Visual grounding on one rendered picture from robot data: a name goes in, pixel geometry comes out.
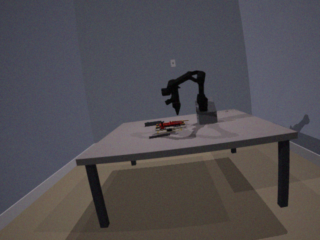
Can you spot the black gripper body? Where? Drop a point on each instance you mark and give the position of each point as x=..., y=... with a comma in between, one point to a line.
x=176, y=100

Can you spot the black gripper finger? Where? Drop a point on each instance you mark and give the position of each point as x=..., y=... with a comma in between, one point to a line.
x=177, y=109

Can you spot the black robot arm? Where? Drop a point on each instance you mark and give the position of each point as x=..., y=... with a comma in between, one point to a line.
x=173, y=85

